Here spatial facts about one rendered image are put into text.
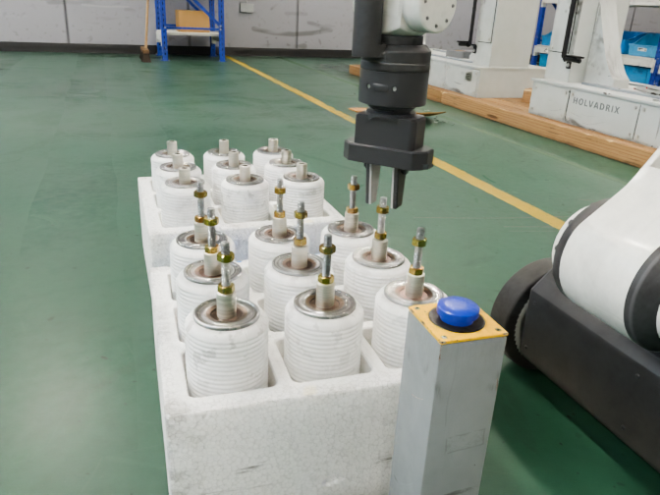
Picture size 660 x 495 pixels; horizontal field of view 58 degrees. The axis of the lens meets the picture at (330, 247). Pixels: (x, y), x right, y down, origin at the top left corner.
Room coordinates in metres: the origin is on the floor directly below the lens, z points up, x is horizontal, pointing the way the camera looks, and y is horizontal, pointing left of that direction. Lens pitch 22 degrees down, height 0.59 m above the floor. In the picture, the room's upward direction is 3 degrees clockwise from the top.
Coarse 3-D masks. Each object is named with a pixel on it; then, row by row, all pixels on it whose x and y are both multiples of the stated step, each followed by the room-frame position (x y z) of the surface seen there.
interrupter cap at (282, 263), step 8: (280, 256) 0.77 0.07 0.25; (288, 256) 0.78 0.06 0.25; (312, 256) 0.78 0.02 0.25; (272, 264) 0.74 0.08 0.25; (280, 264) 0.75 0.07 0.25; (288, 264) 0.76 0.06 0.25; (312, 264) 0.76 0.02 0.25; (320, 264) 0.76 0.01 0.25; (280, 272) 0.73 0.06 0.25; (288, 272) 0.72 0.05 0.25; (296, 272) 0.73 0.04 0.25; (304, 272) 0.73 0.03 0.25; (312, 272) 0.73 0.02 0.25; (320, 272) 0.73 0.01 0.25
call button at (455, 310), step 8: (440, 304) 0.50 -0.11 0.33; (448, 304) 0.50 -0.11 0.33; (456, 304) 0.50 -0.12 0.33; (464, 304) 0.51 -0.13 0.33; (472, 304) 0.51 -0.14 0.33; (440, 312) 0.50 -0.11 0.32; (448, 312) 0.49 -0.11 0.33; (456, 312) 0.49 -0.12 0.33; (464, 312) 0.49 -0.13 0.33; (472, 312) 0.49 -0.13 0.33; (448, 320) 0.49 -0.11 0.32; (456, 320) 0.49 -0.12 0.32; (464, 320) 0.49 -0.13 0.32; (472, 320) 0.49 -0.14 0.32
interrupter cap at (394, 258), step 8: (360, 248) 0.82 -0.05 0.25; (368, 248) 0.82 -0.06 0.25; (392, 248) 0.82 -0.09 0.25; (360, 256) 0.79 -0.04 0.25; (368, 256) 0.80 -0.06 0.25; (392, 256) 0.80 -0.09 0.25; (400, 256) 0.80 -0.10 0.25; (360, 264) 0.77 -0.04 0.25; (368, 264) 0.76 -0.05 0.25; (376, 264) 0.77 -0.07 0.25; (384, 264) 0.77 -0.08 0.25; (392, 264) 0.77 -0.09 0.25; (400, 264) 0.77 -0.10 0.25
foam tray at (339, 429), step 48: (336, 288) 0.83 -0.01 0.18; (288, 384) 0.58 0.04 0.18; (336, 384) 0.58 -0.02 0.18; (384, 384) 0.59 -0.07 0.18; (192, 432) 0.52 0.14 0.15; (240, 432) 0.53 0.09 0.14; (288, 432) 0.55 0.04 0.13; (336, 432) 0.57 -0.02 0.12; (384, 432) 0.59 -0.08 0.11; (192, 480) 0.52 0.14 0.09; (240, 480) 0.53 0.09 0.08; (288, 480) 0.55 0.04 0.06; (336, 480) 0.58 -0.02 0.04; (384, 480) 0.59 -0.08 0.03
